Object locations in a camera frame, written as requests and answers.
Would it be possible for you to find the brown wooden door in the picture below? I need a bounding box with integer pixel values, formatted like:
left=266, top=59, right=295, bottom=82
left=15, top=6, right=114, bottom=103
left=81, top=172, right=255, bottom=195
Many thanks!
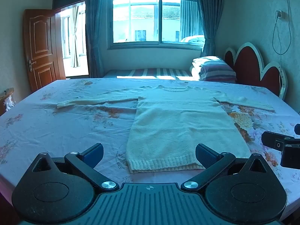
left=23, top=9, right=67, bottom=92

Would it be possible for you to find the white bedding on windowsill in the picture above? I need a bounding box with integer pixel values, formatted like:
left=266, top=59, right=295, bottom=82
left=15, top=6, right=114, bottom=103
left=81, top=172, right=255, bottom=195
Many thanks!
left=180, top=34, right=206, bottom=45

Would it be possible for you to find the cream knitted sweater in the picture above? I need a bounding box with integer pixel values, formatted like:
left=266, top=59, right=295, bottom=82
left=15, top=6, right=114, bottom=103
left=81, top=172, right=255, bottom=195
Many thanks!
left=57, top=84, right=275, bottom=174

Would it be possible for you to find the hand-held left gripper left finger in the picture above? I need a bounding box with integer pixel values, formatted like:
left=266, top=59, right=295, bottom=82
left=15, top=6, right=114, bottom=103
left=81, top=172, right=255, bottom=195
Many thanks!
left=32, top=142, right=119, bottom=192

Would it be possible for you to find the folded striped quilt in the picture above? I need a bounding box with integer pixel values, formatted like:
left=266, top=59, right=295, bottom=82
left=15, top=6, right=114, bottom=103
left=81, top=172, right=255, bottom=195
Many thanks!
left=189, top=56, right=237, bottom=83

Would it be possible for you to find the striped mattress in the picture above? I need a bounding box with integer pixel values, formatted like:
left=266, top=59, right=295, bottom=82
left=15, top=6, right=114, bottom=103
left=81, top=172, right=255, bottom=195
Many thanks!
left=103, top=67, right=195, bottom=81

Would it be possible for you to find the wooden chair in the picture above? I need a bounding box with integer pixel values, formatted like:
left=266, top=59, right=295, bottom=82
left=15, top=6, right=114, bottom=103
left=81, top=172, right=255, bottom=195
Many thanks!
left=0, top=88, right=16, bottom=117

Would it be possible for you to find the floral bedsheet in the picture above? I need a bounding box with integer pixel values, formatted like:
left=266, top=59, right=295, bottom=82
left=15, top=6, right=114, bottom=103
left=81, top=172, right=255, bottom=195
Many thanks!
left=0, top=78, right=300, bottom=221

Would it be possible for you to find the hanging white cable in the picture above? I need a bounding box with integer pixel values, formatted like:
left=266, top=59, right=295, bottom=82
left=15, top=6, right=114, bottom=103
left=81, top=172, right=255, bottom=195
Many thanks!
left=272, top=0, right=292, bottom=56

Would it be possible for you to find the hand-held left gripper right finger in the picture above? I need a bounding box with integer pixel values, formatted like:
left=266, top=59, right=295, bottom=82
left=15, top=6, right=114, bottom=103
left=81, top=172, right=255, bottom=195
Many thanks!
left=181, top=143, right=268, bottom=192

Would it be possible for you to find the sliding glass window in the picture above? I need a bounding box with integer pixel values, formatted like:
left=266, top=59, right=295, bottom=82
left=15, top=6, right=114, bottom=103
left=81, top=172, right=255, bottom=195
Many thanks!
left=106, top=0, right=206, bottom=50

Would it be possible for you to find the blue curtain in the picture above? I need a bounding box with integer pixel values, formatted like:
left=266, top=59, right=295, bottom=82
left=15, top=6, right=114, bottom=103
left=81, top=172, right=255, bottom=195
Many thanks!
left=84, top=0, right=111, bottom=78
left=180, top=0, right=227, bottom=58

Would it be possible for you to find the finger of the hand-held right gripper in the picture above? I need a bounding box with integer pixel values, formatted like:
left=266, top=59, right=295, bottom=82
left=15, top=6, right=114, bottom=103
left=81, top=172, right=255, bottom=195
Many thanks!
left=261, top=131, right=300, bottom=151
left=280, top=143, right=300, bottom=169

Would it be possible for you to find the red scalloped headboard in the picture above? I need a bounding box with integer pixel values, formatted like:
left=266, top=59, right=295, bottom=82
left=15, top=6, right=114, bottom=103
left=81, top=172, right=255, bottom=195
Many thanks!
left=223, top=42, right=288, bottom=100

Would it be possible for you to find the tied light balcony curtain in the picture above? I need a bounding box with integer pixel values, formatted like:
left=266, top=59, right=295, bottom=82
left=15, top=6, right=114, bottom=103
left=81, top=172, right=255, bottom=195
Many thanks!
left=70, top=6, right=81, bottom=68

